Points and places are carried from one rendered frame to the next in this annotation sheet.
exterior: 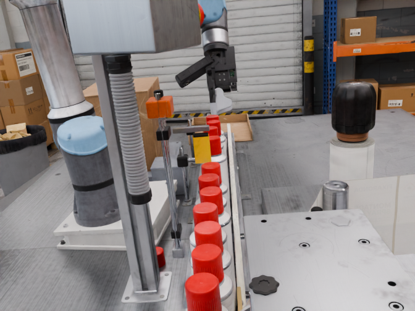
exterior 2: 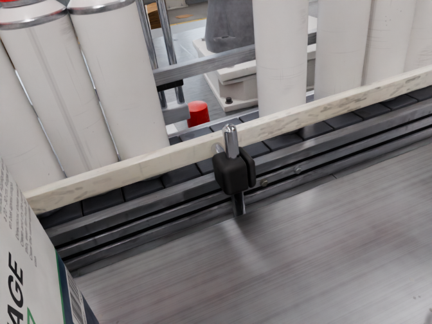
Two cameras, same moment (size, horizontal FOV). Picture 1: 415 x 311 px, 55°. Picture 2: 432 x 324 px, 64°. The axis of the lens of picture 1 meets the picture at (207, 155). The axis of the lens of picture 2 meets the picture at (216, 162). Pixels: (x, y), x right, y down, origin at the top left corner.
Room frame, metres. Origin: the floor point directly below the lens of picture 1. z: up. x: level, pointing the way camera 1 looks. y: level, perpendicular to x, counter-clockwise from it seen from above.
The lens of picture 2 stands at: (0.59, -0.31, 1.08)
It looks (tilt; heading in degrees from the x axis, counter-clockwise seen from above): 35 degrees down; 70
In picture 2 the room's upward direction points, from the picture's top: 9 degrees counter-clockwise
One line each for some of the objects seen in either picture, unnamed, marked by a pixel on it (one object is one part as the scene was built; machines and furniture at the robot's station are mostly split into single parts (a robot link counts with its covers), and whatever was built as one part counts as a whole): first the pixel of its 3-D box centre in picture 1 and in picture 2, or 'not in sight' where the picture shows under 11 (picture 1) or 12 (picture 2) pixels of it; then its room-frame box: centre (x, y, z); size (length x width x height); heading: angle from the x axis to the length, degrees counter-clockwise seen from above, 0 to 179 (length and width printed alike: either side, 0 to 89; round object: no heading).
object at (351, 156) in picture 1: (351, 155); not in sight; (0.75, -0.29, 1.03); 0.09 x 0.09 x 0.30
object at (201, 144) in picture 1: (202, 148); not in sight; (0.69, 0.01, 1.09); 0.03 x 0.01 x 0.06; 86
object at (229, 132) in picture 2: not in sight; (236, 183); (0.69, -0.09, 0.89); 0.03 x 0.03 x 0.12; 86
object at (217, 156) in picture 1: (216, 182); (280, 31); (0.78, -0.01, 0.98); 0.05 x 0.05 x 0.20
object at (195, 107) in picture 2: (156, 257); (197, 115); (0.73, 0.13, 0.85); 0.03 x 0.03 x 0.03
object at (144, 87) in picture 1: (125, 123); not in sight; (1.39, 0.28, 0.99); 0.30 x 0.24 x 0.27; 179
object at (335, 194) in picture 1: (334, 239); not in sight; (0.54, -0.19, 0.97); 0.05 x 0.05 x 0.19
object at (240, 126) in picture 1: (220, 128); not in sight; (1.68, -0.07, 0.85); 0.30 x 0.26 x 0.04; 176
